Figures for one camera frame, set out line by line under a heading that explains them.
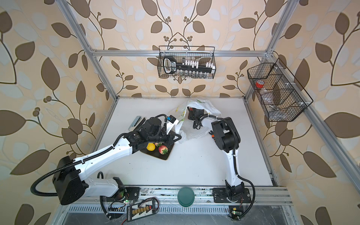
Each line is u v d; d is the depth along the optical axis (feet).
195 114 2.78
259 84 2.87
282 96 2.40
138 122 3.34
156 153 2.94
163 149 2.83
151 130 1.95
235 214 2.32
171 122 2.19
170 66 2.77
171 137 2.14
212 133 3.22
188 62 2.70
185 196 2.13
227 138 1.89
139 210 2.23
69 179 1.29
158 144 2.92
